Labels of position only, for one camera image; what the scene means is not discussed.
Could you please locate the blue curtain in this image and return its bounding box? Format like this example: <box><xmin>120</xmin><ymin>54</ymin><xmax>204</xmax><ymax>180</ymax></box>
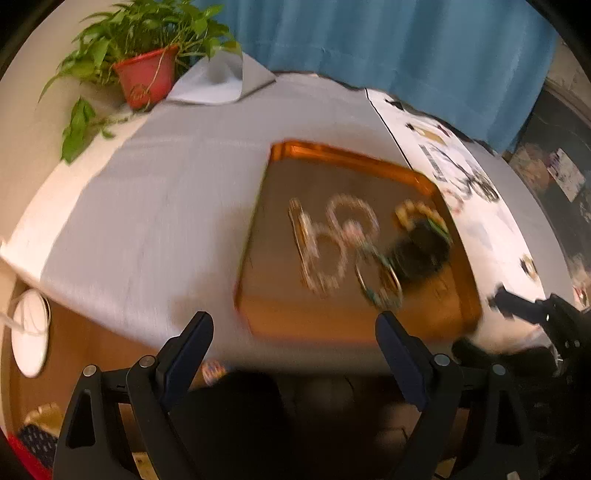
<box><xmin>191</xmin><ymin>0</ymin><xmax>559</xmax><ymax>155</ymax></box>

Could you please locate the pink bead bracelet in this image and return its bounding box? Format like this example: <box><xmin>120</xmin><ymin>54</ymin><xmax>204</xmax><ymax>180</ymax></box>
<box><xmin>323</xmin><ymin>194</ymin><xmax>380</xmax><ymax>236</ymax></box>
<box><xmin>339</xmin><ymin>222</ymin><xmax>370</xmax><ymax>252</ymax></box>

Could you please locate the blue dotted cloth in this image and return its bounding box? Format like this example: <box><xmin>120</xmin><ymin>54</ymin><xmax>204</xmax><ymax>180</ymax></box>
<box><xmin>18</xmin><ymin>422</ymin><xmax>58</xmax><ymax>462</ymax></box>

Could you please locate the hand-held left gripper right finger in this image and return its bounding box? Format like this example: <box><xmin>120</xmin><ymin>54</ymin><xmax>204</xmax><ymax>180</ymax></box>
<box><xmin>375</xmin><ymin>311</ymin><xmax>539</xmax><ymax>480</ymax></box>

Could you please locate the orange metal tray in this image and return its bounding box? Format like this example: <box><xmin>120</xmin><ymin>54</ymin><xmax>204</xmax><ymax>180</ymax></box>
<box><xmin>235</xmin><ymin>140</ymin><xmax>483</xmax><ymax>344</ymax></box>

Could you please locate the yellow bead bracelet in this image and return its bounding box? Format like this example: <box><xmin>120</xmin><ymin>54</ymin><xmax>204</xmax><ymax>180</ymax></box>
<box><xmin>394</xmin><ymin>199</ymin><xmax>446</xmax><ymax>232</ymax></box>

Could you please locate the person's black pants leg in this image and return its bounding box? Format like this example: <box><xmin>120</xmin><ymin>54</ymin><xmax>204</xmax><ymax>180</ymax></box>
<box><xmin>175</xmin><ymin>369</ymin><xmax>296</xmax><ymax>480</ymax></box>

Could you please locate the white round floor object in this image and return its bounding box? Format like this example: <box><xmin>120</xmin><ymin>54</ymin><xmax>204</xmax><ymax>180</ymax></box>
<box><xmin>9</xmin><ymin>288</ymin><xmax>51</xmax><ymax>379</ymax></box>

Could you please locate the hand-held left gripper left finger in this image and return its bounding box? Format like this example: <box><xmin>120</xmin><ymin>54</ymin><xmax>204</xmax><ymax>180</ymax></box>
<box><xmin>53</xmin><ymin>311</ymin><xmax>214</xmax><ymax>480</ymax></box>

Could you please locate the black and green bracelet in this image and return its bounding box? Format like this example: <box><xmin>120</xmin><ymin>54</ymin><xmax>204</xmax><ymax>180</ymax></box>
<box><xmin>385</xmin><ymin>222</ymin><xmax>453</xmax><ymax>283</ymax></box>

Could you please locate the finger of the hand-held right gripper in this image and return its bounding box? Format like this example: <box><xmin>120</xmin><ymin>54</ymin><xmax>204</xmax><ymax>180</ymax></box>
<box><xmin>488</xmin><ymin>285</ymin><xmax>551</xmax><ymax>325</ymax></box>

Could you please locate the red flower pot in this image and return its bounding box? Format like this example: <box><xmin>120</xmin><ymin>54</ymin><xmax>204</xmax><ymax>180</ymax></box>
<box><xmin>113</xmin><ymin>45</ymin><xmax>181</xmax><ymax>110</ymax></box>

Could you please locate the multicoloured bead bracelet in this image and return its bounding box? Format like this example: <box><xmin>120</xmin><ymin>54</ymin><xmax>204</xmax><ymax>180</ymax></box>
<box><xmin>300</xmin><ymin>222</ymin><xmax>352</xmax><ymax>294</ymax></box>

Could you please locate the grey and white printed tablecloth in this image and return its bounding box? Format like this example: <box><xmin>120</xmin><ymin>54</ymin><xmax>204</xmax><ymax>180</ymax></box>
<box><xmin>39</xmin><ymin>51</ymin><xmax>591</xmax><ymax>370</ymax></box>

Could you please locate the dark printed cloth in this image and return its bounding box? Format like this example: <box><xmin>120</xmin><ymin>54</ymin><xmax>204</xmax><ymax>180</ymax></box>
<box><xmin>505</xmin><ymin>78</ymin><xmax>591</xmax><ymax>259</ymax></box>

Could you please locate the green pothos plant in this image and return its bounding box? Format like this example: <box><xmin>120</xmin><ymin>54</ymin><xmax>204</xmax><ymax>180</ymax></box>
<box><xmin>39</xmin><ymin>0</ymin><xmax>243</xmax><ymax>164</ymax></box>

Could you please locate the teal bead bracelet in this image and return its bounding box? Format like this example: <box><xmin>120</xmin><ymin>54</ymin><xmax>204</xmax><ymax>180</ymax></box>
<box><xmin>355</xmin><ymin>251</ymin><xmax>404</xmax><ymax>309</ymax></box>

